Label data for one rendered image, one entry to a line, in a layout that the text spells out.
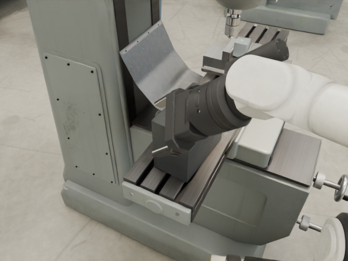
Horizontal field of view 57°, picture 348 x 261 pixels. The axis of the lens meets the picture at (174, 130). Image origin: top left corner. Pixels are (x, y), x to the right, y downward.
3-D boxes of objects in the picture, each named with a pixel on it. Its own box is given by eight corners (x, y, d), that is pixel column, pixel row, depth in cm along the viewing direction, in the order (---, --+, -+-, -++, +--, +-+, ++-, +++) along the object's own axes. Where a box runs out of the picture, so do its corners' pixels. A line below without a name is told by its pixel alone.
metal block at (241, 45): (248, 52, 135) (251, 38, 131) (244, 58, 131) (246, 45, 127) (236, 49, 136) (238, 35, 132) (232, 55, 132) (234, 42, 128)
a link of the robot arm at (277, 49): (248, 138, 55) (312, 121, 47) (204, 123, 49) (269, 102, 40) (245, 78, 59) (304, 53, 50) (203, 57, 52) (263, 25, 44)
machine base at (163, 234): (277, 207, 201) (285, 187, 187) (248, 298, 162) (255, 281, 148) (117, 144, 241) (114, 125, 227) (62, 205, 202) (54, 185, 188)
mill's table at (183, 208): (287, 43, 173) (291, 29, 168) (189, 229, 92) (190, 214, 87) (245, 34, 181) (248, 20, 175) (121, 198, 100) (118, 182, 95)
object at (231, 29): (235, 29, 113) (237, 14, 109) (240, 35, 110) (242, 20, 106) (222, 31, 112) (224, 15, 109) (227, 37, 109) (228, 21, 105)
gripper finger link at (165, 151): (149, 150, 63) (169, 145, 59) (162, 154, 65) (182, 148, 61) (148, 159, 63) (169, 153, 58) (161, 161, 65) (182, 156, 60)
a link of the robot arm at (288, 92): (254, 108, 52) (329, 140, 41) (216, 92, 46) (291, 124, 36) (272, 70, 51) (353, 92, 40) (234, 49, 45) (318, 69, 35)
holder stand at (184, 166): (221, 139, 108) (228, 90, 94) (187, 183, 94) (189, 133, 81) (190, 126, 113) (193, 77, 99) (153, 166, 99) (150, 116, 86)
